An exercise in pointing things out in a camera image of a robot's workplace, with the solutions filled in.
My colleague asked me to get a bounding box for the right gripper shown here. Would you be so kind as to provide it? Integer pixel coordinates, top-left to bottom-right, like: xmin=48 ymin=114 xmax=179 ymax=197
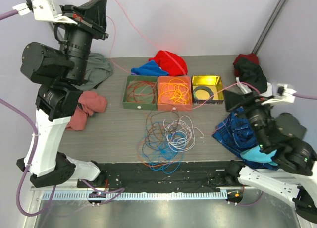
xmin=221 ymin=89 xmax=274 ymax=149

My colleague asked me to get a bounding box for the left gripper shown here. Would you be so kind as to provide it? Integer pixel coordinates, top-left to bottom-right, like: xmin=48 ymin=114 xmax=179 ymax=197
xmin=53 ymin=0 xmax=109 ymax=83

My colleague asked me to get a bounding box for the pink cable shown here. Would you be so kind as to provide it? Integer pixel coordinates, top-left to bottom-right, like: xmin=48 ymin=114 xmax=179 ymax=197
xmin=89 ymin=0 xmax=261 ymax=137

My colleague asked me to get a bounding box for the yellow cable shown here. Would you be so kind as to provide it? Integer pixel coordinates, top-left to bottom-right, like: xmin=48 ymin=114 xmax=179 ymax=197
xmin=168 ymin=83 xmax=191 ymax=105

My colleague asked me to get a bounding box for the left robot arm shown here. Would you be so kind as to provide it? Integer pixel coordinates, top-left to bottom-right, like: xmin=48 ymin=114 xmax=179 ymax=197
xmin=17 ymin=0 xmax=108 ymax=188

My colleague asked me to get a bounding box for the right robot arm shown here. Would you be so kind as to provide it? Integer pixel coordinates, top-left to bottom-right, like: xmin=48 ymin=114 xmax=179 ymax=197
xmin=223 ymin=86 xmax=317 ymax=223

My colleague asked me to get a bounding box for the white cloth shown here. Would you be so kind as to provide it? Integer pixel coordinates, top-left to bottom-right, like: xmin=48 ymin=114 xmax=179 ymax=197
xmin=236 ymin=77 xmax=272 ymax=97

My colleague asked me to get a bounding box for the blue plaid cloth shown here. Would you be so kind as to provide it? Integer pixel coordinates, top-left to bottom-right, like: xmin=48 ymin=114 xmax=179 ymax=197
xmin=212 ymin=107 xmax=278 ymax=170

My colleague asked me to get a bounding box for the black cloth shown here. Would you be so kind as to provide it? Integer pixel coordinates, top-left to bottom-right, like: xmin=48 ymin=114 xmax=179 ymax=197
xmin=234 ymin=58 xmax=268 ymax=93

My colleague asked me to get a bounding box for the dark red cloth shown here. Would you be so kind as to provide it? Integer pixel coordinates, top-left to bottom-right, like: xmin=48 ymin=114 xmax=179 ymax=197
xmin=233 ymin=53 xmax=259 ymax=65

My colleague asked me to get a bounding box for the grey cloth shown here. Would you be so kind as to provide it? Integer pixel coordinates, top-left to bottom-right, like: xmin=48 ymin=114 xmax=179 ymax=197
xmin=77 ymin=53 xmax=113 ymax=91

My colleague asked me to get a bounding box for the cyan cloth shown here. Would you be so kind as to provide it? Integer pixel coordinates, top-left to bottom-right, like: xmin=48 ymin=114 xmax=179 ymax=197
xmin=240 ymin=146 xmax=277 ymax=165

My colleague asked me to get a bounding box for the salmon drawer box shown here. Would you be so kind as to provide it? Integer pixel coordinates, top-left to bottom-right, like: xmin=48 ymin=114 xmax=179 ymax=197
xmin=157 ymin=76 xmax=193 ymax=111

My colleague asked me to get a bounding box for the dusty pink cloth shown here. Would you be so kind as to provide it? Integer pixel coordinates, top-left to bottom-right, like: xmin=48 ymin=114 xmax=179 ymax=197
xmin=66 ymin=91 xmax=107 ymax=131

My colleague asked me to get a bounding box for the green drawer box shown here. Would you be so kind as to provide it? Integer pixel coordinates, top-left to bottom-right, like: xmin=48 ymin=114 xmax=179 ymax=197
xmin=122 ymin=75 xmax=159 ymax=111

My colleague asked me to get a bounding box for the grey coiled cable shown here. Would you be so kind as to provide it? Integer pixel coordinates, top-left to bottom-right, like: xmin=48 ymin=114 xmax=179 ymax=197
xmin=193 ymin=86 xmax=215 ymax=100

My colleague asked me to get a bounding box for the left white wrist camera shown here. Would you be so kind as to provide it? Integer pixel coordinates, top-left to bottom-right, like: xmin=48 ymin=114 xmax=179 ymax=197
xmin=11 ymin=0 xmax=79 ymax=25

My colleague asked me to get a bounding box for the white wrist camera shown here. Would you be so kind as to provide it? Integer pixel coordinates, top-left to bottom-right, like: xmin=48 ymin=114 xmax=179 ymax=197
xmin=261 ymin=84 xmax=297 ymax=105
xmin=11 ymin=0 xmax=79 ymax=25

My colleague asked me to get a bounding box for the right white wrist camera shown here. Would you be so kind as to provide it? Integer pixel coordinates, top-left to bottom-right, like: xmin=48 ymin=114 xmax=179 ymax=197
xmin=261 ymin=84 xmax=297 ymax=105

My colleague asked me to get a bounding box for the white cable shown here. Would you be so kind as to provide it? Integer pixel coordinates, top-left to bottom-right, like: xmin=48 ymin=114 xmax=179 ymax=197
xmin=164 ymin=115 xmax=205 ymax=153

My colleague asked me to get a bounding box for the black cable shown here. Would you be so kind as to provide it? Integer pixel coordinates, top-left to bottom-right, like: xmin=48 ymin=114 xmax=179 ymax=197
xmin=145 ymin=109 xmax=180 ymax=147

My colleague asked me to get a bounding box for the blue cable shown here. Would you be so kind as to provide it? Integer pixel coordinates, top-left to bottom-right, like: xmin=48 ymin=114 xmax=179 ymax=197
xmin=136 ymin=118 xmax=196 ymax=174

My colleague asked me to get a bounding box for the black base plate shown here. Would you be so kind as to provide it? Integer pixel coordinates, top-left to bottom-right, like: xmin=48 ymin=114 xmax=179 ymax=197
xmin=90 ymin=161 xmax=242 ymax=193

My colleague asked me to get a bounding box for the grey aluminium corner post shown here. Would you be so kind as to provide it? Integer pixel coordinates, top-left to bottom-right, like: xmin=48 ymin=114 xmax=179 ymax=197
xmin=252 ymin=0 xmax=289 ymax=54

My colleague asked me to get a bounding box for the slotted cable duct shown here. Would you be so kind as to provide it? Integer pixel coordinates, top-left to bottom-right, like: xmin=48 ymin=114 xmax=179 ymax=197
xmin=53 ymin=190 xmax=227 ymax=201

